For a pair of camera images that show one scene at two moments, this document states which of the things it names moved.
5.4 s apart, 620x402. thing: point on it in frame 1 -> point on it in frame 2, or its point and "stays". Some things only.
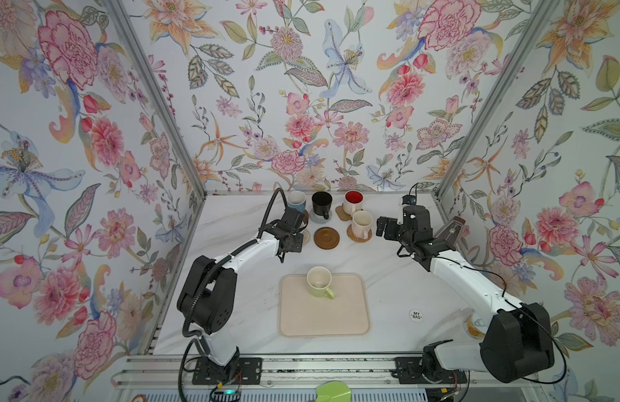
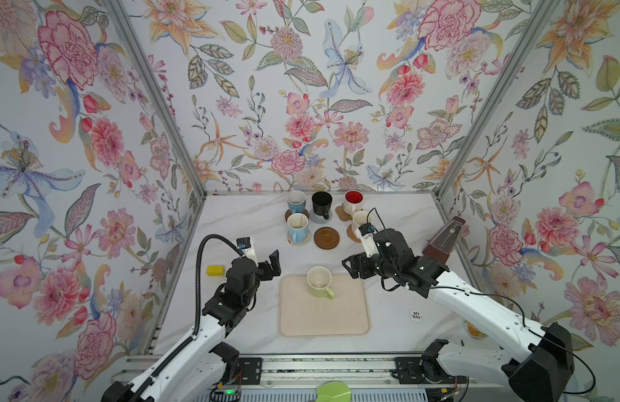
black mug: (322, 201) stays
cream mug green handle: (318, 280) stays
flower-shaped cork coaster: (342, 215) stays
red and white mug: (353, 202) stays
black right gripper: (393, 226) -> (362, 260)
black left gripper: (298, 246) -> (276, 266)
